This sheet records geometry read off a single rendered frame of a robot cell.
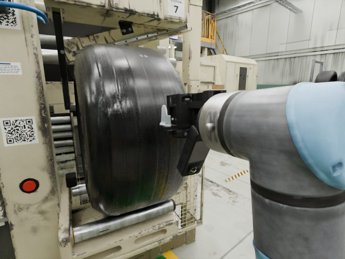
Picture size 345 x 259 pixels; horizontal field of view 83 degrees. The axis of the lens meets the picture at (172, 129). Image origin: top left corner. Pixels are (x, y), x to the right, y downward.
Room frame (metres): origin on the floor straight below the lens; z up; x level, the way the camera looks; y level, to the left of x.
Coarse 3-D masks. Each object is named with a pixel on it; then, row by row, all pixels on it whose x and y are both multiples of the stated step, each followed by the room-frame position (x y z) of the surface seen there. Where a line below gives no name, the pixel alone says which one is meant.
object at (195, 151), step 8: (192, 128) 0.33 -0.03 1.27; (192, 136) 0.33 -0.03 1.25; (192, 144) 0.32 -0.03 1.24; (200, 144) 0.33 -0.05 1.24; (184, 152) 0.34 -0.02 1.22; (192, 152) 0.33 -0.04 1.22; (200, 152) 0.34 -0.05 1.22; (184, 160) 0.34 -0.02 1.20; (192, 160) 0.34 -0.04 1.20; (200, 160) 0.35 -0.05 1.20; (184, 168) 0.34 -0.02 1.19; (192, 168) 0.35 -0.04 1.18; (200, 168) 0.37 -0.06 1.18
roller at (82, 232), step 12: (156, 204) 0.63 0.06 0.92; (168, 204) 0.64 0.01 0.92; (120, 216) 0.56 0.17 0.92; (132, 216) 0.57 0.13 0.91; (144, 216) 0.58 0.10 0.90; (156, 216) 0.61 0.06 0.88; (72, 228) 0.51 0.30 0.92; (84, 228) 0.51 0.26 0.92; (96, 228) 0.52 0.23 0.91; (108, 228) 0.53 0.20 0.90; (120, 228) 0.55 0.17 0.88
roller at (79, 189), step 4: (80, 184) 0.77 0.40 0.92; (84, 184) 0.77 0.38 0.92; (72, 188) 0.74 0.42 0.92; (76, 188) 0.75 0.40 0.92; (80, 188) 0.75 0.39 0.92; (84, 188) 0.76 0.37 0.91; (72, 192) 0.73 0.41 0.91; (76, 192) 0.74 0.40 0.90; (80, 192) 0.75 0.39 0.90; (84, 192) 0.75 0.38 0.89
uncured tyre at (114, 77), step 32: (96, 64) 0.51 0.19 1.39; (128, 64) 0.53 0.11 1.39; (160, 64) 0.58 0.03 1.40; (96, 96) 0.46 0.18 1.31; (128, 96) 0.47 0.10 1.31; (160, 96) 0.51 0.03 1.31; (96, 128) 0.43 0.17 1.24; (128, 128) 0.44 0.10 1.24; (96, 160) 0.43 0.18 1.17; (128, 160) 0.44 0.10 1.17; (160, 160) 0.47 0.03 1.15; (96, 192) 0.45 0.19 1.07; (128, 192) 0.45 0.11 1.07; (160, 192) 0.51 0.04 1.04
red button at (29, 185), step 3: (24, 183) 0.50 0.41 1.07; (27, 183) 0.50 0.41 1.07; (30, 183) 0.51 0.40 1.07; (33, 183) 0.51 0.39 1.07; (24, 186) 0.50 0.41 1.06; (27, 186) 0.50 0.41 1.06; (30, 186) 0.50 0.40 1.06; (33, 186) 0.51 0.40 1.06; (24, 189) 0.50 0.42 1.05; (27, 189) 0.50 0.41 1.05; (30, 189) 0.50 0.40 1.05; (33, 189) 0.51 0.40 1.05
